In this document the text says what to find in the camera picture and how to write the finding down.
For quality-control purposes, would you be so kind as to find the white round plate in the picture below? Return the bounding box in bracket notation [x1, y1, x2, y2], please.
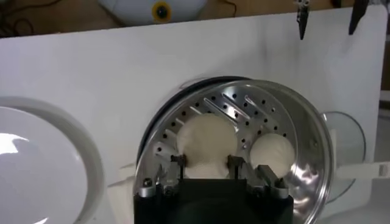
[0, 96, 105, 224]

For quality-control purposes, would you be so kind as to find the glass lid white handle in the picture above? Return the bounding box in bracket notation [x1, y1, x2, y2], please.
[322, 111, 390, 203]

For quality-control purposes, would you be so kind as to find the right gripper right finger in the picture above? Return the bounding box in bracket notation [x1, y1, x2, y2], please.
[227, 154, 290, 199]

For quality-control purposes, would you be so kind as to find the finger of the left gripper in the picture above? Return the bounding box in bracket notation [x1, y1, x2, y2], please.
[294, 0, 311, 41]
[348, 0, 370, 36]

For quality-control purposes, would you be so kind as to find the white steamed baozi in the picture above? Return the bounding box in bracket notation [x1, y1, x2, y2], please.
[175, 113, 239, 180]
[249, 133, 296, 179]

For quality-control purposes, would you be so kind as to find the cream electric cooker base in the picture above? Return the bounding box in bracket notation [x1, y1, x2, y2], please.
[106, 75, 339, 224]

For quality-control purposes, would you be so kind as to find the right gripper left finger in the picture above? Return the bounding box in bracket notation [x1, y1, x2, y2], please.
[137, 153, 188, 199]

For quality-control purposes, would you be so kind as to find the white robot base yellow ring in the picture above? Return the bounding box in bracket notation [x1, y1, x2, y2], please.
[97, 0, 208, 27]

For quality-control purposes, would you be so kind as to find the stainless steel steamer basket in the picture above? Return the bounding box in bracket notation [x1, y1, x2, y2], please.
[133, 79, 335, 224]

